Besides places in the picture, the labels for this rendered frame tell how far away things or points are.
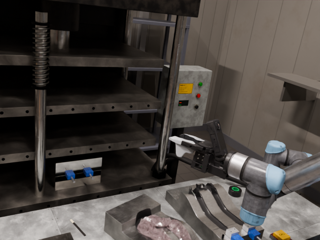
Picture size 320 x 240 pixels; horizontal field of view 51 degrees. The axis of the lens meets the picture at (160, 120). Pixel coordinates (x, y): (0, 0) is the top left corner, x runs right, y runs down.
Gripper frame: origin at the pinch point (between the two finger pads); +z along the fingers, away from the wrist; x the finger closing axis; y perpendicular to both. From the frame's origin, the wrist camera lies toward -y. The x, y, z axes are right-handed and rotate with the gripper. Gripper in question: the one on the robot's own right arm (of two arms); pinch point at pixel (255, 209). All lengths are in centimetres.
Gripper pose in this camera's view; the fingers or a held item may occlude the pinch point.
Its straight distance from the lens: 167.9
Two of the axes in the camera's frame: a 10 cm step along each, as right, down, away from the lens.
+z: -1.3, 9.3, 3.4
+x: 8.6, -0.6, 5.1
